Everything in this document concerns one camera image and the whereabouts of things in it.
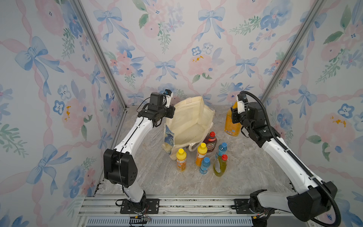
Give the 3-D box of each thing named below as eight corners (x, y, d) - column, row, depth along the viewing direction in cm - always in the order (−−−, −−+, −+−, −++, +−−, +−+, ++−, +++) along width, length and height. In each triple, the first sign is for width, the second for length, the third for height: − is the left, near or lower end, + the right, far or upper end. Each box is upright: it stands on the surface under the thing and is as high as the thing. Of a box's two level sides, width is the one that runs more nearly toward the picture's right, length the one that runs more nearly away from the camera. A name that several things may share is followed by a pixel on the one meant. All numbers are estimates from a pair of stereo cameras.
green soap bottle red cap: (214, 177, 86) (221, 165, 71) (212, 167, 90) (219, 153, 75) (221, 177, 86) (229, 165, 71) (219, 167, 90) (227, 153, 75)
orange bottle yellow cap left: (177, 172, 88) (176, 156, 69) (177, 165, 90) (176, 148, 72) (185, 172, 88) (186, 156, 69) (185, 165, 90) (186, 148, 72)
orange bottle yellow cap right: (196, 166, 89) (199, 149, 71) (195, 160, 92) (198, 142, 74) (203, 166, 89) (207, 149, 71) (202, 160, 92) (207, 142, 74)
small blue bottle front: (199, 174, 87) (202, 164, 74) (199, 167, 89) (202, 157, 77) (207, 174, 87) (211, 164, 74) (206, 167, 89) (210, 157, 77)
